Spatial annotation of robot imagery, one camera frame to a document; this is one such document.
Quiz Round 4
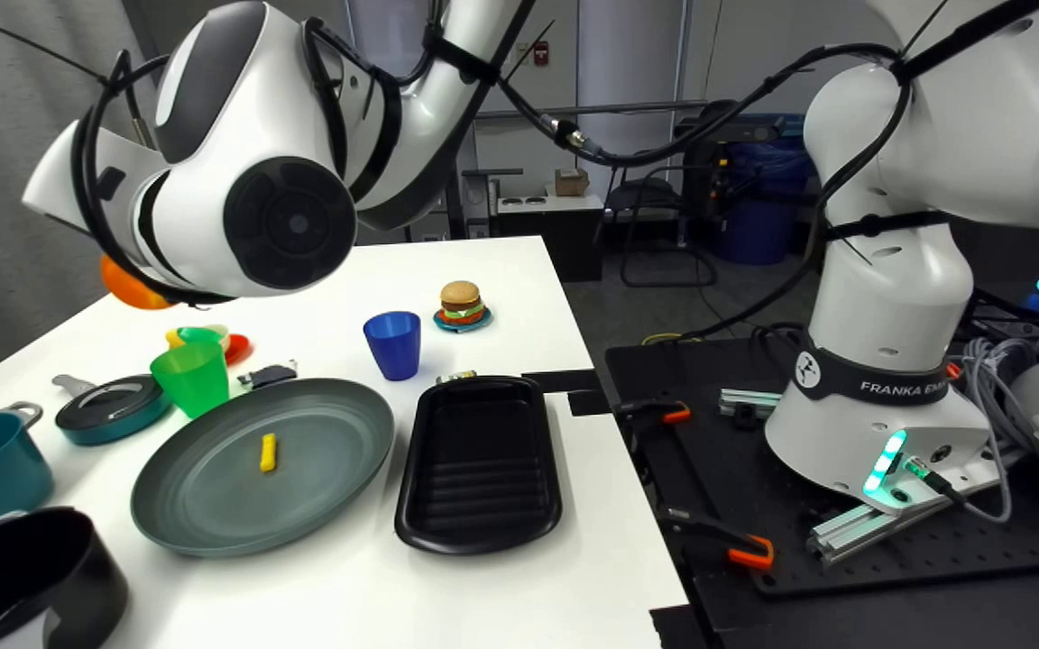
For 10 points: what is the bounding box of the blue plastic cup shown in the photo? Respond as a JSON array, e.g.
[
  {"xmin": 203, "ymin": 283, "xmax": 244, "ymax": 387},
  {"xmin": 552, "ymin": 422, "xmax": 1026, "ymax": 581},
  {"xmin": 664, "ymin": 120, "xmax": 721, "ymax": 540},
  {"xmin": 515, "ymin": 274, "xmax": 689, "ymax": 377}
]
[{"xmin": 360, "ymin": 305, "xmax": 427, "ymax": 387}]

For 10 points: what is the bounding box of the small teal saucer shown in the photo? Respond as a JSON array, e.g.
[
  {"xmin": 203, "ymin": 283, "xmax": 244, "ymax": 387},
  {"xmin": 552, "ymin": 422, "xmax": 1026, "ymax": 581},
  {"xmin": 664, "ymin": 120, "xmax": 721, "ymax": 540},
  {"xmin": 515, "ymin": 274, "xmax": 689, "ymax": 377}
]
[{"xmin": 428, "ymin": 304, "xmax": 495, "ymax": 335}]

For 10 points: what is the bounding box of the black perforated base board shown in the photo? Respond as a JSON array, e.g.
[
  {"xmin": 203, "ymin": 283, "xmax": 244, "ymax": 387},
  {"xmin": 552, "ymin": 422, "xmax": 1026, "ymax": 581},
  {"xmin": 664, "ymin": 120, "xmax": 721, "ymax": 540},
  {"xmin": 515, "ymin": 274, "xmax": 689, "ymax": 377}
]
[{"xmin": 603, "ymin": 335, "xmax": 1039, "ymax": 605}]

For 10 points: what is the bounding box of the toy hamburger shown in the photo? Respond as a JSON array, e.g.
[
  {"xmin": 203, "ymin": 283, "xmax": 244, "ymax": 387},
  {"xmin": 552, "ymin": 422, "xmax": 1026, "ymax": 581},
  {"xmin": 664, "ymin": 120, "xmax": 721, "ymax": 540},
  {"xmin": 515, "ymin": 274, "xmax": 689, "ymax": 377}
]
[{"xmin": 437, "ymin": 277, "xmax": 487, "ymax": 325}]

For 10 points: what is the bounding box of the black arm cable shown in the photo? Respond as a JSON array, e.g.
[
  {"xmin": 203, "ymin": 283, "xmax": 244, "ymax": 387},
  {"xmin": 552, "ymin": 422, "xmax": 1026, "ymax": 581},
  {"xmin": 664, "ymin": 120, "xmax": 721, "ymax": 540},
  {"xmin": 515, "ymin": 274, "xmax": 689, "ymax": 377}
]
[{"xmin": 68, "ymin": 0, "xmax": 1039, "ymax": 346}]

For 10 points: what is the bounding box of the black flat bracket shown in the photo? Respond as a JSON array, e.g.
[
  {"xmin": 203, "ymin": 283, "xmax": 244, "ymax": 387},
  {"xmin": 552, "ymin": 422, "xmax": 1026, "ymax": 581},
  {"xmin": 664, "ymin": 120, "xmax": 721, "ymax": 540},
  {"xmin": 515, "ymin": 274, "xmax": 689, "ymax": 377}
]
[{"xmin": 515, "ymin": 364, "xmax": 615, "ymax": 419}]

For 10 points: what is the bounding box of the black rectangular tray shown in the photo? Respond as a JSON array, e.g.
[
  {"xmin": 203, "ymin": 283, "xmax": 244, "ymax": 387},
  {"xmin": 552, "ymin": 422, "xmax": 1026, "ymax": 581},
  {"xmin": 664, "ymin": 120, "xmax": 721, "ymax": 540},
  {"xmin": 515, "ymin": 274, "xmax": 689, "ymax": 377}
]
[{"xmin": 393, "ymin": 376, "xmax": 565, "ymax": 559}]

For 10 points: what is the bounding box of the green plastic cup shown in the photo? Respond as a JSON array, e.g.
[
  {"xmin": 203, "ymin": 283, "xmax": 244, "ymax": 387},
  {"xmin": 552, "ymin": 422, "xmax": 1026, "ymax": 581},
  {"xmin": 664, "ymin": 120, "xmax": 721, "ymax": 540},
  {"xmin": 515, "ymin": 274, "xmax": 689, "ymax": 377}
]
[{"xmin": 147, "ymin": 339, "xmax": 235, "ymax": 422}]

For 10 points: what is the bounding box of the orange plastic cup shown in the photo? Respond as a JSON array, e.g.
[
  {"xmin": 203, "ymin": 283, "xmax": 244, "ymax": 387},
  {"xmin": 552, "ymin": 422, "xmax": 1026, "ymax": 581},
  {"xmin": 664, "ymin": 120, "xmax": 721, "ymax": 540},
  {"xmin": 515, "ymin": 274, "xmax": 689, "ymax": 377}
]
[{"xmin": 99, "ymin": 251, "xmax": 177, "ymax": 313}]

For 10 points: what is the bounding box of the gray round plate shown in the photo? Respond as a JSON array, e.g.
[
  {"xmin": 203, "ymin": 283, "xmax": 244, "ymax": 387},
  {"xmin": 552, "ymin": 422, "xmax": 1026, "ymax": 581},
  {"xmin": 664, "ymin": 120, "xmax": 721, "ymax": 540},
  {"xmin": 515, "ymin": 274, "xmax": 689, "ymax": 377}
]
[{"xmin": 129, "ymin": 376, "xmax": 402, "ymax": 561}]

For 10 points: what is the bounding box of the black cooking pot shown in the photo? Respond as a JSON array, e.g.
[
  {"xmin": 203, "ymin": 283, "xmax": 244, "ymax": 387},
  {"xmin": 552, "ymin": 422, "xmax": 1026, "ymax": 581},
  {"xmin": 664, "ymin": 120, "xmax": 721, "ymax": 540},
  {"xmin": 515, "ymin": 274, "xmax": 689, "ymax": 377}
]
[{"xmin": 0, "ymin": 506, "xmax": 135, "ymax": 649}]

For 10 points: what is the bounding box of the green cream toy food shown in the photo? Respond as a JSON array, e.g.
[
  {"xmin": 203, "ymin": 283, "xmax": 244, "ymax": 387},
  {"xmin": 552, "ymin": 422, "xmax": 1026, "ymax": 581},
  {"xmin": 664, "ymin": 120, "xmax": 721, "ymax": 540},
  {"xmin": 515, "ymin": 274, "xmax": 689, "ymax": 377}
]
[{"xmin": 163, "ymin": 319, "xmax": 231, "ymax": 354}]

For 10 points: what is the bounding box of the black chair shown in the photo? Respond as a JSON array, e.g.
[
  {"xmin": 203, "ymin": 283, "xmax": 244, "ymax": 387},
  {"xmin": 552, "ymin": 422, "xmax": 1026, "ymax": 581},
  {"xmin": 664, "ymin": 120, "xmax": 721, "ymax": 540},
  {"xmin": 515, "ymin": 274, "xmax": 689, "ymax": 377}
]
[{"xmin": 608, "ymin": 160, "xmax": 721, "ymax": 293}]

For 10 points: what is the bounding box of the aluminum profile rail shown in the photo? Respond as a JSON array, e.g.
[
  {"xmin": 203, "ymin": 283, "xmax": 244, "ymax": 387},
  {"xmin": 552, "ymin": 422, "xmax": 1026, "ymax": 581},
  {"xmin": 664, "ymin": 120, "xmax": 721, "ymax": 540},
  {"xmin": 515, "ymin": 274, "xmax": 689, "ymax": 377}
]
[{"xmin": 804, "ymin": 460, "xmax": 1016, "ymax": 561}]

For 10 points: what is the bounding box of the gray cable bundle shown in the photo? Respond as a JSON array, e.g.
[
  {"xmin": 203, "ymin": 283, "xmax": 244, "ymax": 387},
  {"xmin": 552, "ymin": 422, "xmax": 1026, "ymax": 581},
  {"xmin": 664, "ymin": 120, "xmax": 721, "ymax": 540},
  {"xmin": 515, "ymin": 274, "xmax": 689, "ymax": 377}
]
[{"xmin": 939, "ymin": 335, "xmax": 1039, "ymax": 525}]

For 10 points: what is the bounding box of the yellow toy fry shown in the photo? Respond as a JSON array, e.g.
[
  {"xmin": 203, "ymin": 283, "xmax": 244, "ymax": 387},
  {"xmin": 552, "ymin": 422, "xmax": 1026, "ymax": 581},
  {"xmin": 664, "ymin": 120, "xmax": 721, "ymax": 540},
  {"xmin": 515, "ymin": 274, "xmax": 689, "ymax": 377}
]
[{"xmin": 255, "ymin": 430, "xmax": 284, "ymax": 478}]

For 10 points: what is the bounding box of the blue barrel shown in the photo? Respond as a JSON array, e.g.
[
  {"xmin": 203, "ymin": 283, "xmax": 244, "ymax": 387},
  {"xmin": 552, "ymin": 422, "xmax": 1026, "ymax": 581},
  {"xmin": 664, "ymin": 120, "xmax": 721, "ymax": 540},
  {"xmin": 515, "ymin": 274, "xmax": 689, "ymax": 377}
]
[{"xmin": 706, "ymin": 110, "xmax": 830, "ymax": 268}]

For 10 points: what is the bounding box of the black orange-tipped clamp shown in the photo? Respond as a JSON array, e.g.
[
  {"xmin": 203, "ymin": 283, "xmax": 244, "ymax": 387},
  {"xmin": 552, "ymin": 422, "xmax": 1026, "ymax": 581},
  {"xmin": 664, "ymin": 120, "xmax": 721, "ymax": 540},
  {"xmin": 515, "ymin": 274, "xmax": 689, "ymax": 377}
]
[
  {"xmin": 611, "ymin": 397, "xmax": 698, "ymax": 441},
  {"xmin": 660, "ymin": 500, "xmax": 780, "ymax": 575}
]

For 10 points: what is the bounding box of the dark desk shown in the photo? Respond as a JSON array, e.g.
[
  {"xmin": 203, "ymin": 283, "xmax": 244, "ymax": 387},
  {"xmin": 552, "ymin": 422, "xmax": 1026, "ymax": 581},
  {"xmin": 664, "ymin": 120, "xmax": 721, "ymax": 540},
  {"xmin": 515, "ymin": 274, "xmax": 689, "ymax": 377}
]
[{"xmin": 470, "ymin": 166, "xmax": 611, "ymax": 283}]

